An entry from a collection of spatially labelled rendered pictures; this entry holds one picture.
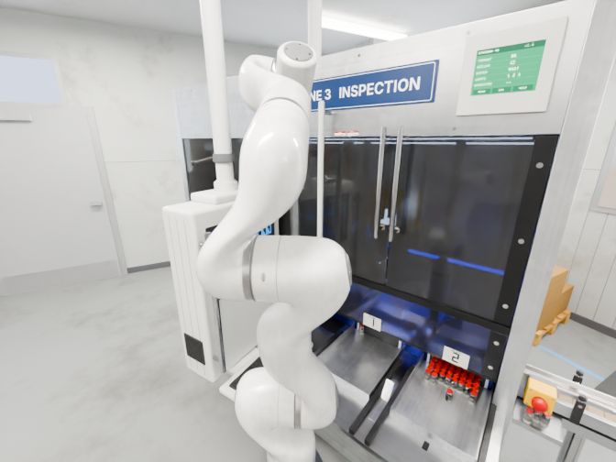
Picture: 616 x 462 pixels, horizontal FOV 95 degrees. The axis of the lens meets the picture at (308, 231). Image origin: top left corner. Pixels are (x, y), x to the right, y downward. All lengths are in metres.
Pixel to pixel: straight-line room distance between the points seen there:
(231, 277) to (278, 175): 0.15
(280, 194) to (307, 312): 0.18
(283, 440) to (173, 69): 4.24
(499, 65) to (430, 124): 0.22
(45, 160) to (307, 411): 4.20
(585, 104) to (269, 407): 1.02
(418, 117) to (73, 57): 4.04
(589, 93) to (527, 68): 0.15
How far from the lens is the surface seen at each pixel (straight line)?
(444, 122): 1.04
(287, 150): 0.35
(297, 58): 0.67
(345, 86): 1.21
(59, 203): 4.55
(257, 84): 0.60
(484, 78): 1.02
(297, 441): 0.81
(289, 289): 0.39
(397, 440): 1.15
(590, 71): 1.02
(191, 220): 1.06
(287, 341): 0.48
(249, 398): 0.71
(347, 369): 1.31
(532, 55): 1.02
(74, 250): 4.68
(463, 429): 1.24
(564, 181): 1.01
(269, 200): 0.34
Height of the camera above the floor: 1.78
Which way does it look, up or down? 18 degrees down
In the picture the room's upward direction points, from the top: straight up
